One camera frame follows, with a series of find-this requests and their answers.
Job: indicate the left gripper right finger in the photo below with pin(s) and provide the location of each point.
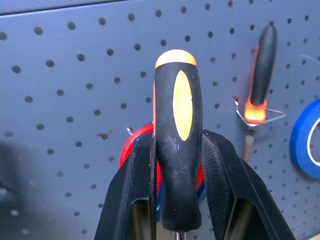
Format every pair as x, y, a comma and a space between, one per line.
225, 190

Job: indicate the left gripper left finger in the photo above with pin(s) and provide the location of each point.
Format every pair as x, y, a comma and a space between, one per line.
135, 190

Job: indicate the thick orange black screwdriver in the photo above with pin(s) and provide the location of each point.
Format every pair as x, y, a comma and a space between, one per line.
175, 175

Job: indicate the slim black orange screwdriver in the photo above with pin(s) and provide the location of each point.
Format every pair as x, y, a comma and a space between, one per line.
265, 62

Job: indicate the blue tape roll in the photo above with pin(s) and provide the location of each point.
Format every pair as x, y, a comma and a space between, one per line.
300, 140

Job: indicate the grey metal pegboard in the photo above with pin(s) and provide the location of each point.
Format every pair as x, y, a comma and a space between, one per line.
75, 75

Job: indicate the silver scissors hook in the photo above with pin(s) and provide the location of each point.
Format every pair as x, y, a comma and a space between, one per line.
129, 130

